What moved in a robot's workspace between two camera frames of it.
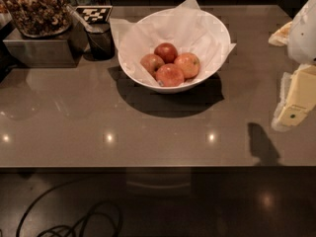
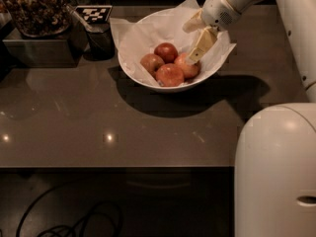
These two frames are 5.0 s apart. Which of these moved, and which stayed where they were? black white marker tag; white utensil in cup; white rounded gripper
Moved: white rounded gripper
Stayed: white utensil in cup; black white marker tag
